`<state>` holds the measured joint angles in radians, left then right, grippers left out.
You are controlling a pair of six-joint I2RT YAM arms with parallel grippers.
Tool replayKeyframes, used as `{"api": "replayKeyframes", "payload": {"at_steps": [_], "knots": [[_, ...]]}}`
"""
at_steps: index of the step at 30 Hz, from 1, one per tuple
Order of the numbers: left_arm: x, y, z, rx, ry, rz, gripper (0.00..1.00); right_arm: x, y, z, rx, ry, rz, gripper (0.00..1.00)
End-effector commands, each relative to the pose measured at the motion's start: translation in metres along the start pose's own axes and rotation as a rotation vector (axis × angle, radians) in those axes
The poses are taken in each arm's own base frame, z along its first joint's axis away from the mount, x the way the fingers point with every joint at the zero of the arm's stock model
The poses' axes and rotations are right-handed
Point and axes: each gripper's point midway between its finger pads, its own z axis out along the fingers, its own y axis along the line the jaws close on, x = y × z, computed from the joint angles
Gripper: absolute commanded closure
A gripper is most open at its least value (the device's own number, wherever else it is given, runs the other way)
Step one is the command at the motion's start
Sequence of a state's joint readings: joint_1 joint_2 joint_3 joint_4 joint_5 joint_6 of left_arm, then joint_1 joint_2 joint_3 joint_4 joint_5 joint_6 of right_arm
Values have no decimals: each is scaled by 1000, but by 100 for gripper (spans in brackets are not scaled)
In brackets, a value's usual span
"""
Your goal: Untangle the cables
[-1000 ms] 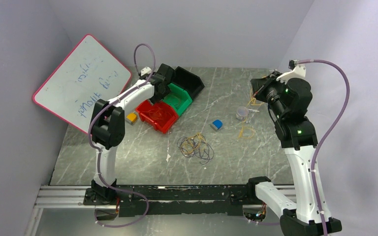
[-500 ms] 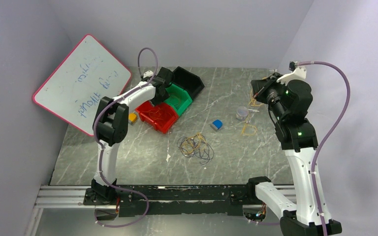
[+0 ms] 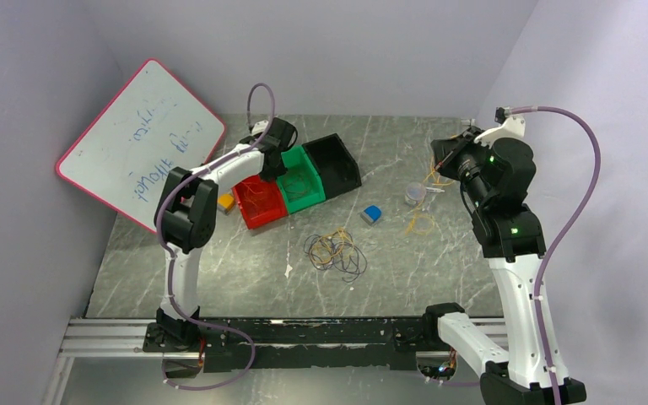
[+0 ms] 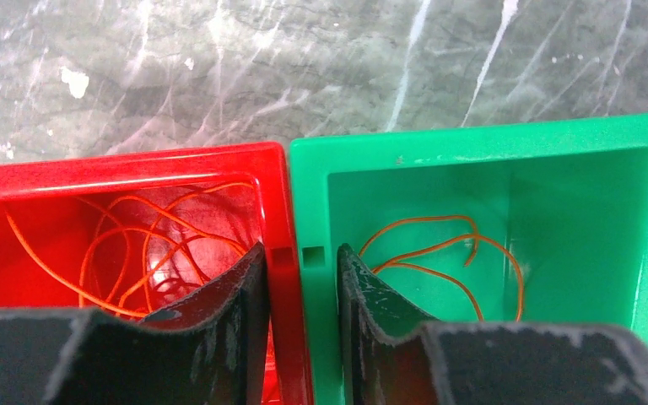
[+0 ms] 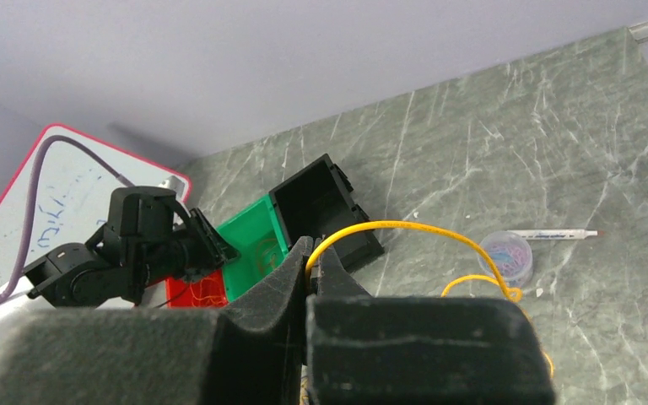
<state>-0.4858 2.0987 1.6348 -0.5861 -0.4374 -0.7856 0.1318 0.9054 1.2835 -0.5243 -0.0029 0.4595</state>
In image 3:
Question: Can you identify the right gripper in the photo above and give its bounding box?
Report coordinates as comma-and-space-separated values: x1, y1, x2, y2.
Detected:
431, 125, 496, 208

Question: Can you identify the orange cable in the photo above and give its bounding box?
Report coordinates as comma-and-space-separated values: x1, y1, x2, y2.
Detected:
240, 181, 280, 222
284, 173, 316, 203

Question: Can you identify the yellow cable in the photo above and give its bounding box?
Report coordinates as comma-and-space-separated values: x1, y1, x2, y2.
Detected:
308, 228, 356, 267
403, 156, 459, 237

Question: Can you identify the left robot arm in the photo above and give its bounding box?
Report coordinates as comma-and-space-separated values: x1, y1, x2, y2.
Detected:
154, 117, 298, 351

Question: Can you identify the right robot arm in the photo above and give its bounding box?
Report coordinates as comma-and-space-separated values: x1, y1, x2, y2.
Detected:
421, 133, 587, 404

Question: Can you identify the green plastic bin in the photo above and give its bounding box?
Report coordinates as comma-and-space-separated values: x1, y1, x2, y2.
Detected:
276, 145, 326, 214

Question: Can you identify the red plastic bin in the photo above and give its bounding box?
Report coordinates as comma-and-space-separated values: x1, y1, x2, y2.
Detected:
233, 175, 288, 230

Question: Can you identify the clear plastic cup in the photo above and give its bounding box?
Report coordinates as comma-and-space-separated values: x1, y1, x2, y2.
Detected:
404, 181, 444, 207

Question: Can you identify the yellow eraser block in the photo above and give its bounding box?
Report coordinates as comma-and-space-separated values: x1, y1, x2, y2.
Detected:
217, 193, 236, 215

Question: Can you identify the black plastic bin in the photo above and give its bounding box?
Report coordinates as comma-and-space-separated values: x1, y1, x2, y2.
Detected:
303, 133, 362, 200

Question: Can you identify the blue eraser block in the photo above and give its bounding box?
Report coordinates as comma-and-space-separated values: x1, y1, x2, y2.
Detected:
359, 205, 382, 226

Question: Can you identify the pink framed whiteboard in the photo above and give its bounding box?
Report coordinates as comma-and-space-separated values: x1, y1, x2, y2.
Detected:
56, 58, 226, 232

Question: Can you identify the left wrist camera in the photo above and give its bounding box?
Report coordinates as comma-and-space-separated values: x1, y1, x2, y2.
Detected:
250, 120, 270, 138

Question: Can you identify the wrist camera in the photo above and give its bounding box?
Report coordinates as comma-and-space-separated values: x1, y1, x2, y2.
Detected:
473, 107, 526, 148
250, 120, 270, 138

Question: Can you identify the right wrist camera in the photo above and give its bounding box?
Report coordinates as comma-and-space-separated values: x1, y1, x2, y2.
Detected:
473, 107, 526, 148

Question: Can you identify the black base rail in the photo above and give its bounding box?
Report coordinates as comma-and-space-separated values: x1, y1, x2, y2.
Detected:
142, 316, 450, 373

